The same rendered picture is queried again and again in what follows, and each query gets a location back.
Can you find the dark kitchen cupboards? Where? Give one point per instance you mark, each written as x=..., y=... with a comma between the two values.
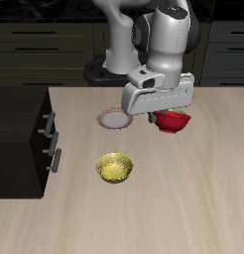
x=44, y=49

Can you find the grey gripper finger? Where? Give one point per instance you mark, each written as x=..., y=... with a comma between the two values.
x=151, y=117

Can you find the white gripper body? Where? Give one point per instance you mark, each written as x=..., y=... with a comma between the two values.
x=160, y=97

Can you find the yellow bowl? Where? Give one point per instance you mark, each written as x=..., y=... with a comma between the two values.
x=114, y=167

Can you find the pink fluted dish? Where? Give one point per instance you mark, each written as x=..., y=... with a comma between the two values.
x=114, y=119

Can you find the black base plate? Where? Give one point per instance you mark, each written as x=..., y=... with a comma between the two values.
x=94, y=71

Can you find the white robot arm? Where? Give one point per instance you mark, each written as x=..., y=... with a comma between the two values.
x=167, y=39

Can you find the dark wooden cabinet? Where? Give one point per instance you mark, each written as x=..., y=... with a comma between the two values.
x=21, y=142

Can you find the red bowl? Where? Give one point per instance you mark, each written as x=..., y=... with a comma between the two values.
x=172, y=122

